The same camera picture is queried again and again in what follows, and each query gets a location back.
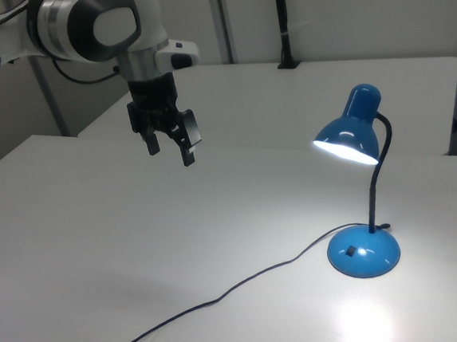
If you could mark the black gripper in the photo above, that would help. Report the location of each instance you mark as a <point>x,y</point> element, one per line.
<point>153,103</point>

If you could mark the blue gooseneck desk lamp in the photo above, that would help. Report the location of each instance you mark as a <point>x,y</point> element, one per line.
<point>364,253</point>

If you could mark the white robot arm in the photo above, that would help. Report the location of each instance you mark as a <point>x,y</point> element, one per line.
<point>8,34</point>

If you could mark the black clamped pole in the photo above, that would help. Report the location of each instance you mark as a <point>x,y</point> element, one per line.
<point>282,18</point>

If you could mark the grey metal partition post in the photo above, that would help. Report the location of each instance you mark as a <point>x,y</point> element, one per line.
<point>52,106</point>
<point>223,19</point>

